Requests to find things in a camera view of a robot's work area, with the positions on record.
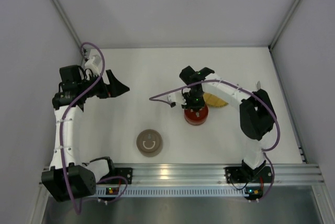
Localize red round lid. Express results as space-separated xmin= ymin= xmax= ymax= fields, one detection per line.
xmin=184 ymin=105 xmax=209 ymax=120

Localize red steel lunch bowl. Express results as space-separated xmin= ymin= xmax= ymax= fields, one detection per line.
xmin=185 ymin=118 xmax=207 ymax=126

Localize taupe round lid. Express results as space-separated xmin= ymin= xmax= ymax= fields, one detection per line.
xmin=136 ymin=129 xmax=163 ymax=158

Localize taupe steel lunch bowl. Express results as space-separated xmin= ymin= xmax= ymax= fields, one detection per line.
xmin=137 ymin=140 xmax=163 ymax=158

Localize steel food tongs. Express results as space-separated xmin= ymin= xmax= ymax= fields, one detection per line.
xmin=256 ymin=81 xmax=261 ymax=90

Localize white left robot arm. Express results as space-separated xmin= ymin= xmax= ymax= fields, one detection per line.
xmin=41 ymin=65 xmax=130 ymax=202

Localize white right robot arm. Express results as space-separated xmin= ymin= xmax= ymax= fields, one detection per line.
xmin=179 ymin=66 xmax=279 ymax=181

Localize round bamboo tray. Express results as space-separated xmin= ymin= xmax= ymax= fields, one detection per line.
xmin=203 ymin=93 xmax=228 ymax=108

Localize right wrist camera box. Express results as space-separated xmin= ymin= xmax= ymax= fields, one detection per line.
xmin=167 ymin=92 xmax=186 ymax=107

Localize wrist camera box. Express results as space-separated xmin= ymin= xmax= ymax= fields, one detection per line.
xmin=167 ymin=92 xmax=186 ymax=107
xmin=84 ymin=55 xmax=102 ymax=75

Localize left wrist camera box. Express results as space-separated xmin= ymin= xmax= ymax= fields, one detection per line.
xmin=84 ymin=55 xmax=102 ymax=75

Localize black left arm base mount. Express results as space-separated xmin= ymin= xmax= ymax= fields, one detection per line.
xmin=111 ymin=167 xmax=133 ymax=185

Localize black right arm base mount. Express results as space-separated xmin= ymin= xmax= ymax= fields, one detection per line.
xmin=225 ymin=166 xmax=273 ymax=185

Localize aluminium front rail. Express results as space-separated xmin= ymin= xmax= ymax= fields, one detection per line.
xmin=39 ymin=163 xmax=325 ymax=185

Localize slotted grey cable duct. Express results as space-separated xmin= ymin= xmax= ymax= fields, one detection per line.
xmin=94 ymin=185 xmax=260 ymax=198

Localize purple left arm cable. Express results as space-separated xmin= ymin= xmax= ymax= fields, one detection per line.
xmin=59 ymin=42 xmax=129 ymax=216

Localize left corner aluminium post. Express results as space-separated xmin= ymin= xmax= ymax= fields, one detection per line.
xmin=50 ymin=0 xmax=84 ymax=56

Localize corner aluminium post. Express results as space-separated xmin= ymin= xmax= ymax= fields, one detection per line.
xmin=268 ymin=0 xmax=303 ymax=53
xmin=50 ymin=0 xmax=84 ymax=56

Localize right corner aluminium post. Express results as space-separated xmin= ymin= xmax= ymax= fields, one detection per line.
xmin=268 ymin=0 xmax=303 ymax=53

